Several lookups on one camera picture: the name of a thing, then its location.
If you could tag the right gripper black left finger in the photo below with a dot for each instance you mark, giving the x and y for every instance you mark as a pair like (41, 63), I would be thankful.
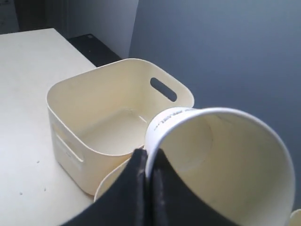
(124, 203)

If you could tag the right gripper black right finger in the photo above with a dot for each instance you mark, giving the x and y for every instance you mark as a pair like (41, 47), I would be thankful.
(173, 203)

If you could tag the white paper cup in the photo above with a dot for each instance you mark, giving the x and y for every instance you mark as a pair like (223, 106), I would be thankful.
(231, 160)

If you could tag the middle cream plastic bin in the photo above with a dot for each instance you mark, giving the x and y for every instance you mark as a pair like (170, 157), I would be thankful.
(106, 183)

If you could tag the cream plastic bin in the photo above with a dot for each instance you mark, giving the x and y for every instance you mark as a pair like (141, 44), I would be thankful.
(295, 218)
(106, 183)
(99, 117)

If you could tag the left cream plastic bin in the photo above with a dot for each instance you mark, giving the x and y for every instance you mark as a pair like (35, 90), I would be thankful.
(99, 117)

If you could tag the right cream plastic bin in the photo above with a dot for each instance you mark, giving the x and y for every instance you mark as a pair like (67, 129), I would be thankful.
(295, 218)

